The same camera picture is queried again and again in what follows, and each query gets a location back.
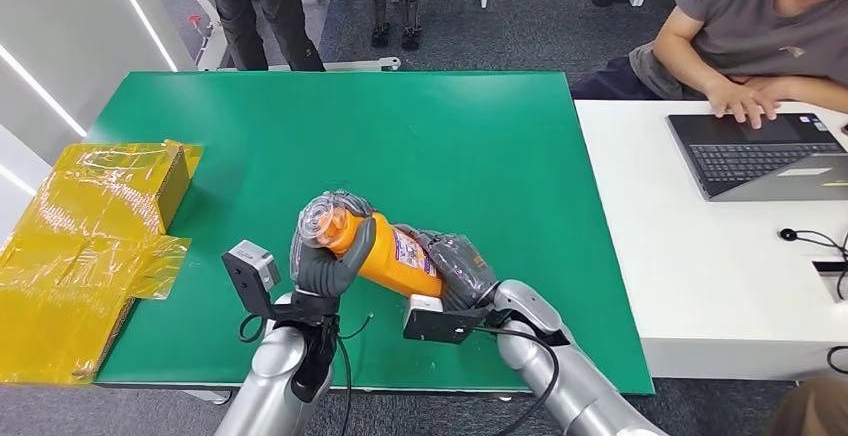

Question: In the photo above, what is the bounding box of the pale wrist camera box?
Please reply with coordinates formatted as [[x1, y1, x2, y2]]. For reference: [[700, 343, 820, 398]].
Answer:
[[402, 293, 505, 347], [220, 239, 284, 322]]

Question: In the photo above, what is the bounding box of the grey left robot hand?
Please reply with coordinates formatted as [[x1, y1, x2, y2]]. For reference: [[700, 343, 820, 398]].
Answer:
[[289, 189, 379, 299]]

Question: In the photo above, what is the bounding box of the dark grey laptop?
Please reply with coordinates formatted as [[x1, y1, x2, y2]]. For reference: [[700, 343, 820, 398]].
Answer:
[[665, 111, 848, 203]]

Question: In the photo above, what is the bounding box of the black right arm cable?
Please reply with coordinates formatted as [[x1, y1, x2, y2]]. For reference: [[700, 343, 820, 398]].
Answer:
[[471, 326, 563, 436]]

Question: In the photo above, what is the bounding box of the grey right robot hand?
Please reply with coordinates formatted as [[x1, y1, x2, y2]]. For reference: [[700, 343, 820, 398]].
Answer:
[[396, 223, 499, 313]]

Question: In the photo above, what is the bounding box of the orange plastic bottle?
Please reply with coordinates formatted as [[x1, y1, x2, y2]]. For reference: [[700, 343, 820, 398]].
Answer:
[[296, 194, 446, 300]]

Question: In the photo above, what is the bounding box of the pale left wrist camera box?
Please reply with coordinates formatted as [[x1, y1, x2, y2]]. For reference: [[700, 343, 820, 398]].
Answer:
[[220, 239, 284, 322]]

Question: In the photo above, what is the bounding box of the yellow tape-wrapped cardboard box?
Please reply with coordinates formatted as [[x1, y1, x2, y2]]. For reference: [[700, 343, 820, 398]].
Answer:
[[0, 140, 204, 389]]

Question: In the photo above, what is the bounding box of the standing person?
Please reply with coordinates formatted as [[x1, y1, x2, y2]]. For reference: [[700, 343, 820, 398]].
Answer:
[[192, 0, 327, 74]]

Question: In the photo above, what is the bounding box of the black desk cable with puck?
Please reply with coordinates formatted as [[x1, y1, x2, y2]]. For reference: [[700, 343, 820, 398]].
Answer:
[[778, 226, 848, 302]]

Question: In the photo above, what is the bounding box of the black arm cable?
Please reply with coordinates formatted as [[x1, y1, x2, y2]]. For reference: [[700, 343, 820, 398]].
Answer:
[[471, 326, 563, 436], [334, 313, 376, 436]]

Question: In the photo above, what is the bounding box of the white desk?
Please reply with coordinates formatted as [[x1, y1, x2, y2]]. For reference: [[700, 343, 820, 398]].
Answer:
[[572, 98, 848, 381]]

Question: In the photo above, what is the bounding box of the seated person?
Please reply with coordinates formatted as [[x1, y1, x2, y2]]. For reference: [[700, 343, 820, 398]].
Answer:
[[570, 0, 848, 131]]

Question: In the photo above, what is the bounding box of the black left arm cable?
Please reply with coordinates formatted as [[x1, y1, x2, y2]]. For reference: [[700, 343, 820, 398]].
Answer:
[[334, 313, 376, 436]]

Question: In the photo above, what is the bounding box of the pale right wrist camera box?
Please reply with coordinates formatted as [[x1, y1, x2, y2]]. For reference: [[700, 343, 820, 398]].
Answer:
[[402, 293, 505, 347]]

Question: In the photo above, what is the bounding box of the brown rounded object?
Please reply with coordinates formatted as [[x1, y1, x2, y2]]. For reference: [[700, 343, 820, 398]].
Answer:
[[768, 373, 848, 436]]

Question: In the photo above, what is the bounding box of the green table mat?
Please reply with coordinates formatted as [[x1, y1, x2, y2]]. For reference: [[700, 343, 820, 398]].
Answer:
[[84, 71, 656, 397]]

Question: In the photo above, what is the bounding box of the person's hand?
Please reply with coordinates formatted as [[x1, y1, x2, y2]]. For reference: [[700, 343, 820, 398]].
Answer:
[[703, 80, 784, 131]]

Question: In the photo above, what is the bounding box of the black humanoid robot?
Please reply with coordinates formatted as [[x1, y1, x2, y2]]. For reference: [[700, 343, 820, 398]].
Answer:
[[364, 0, 426, 52]]

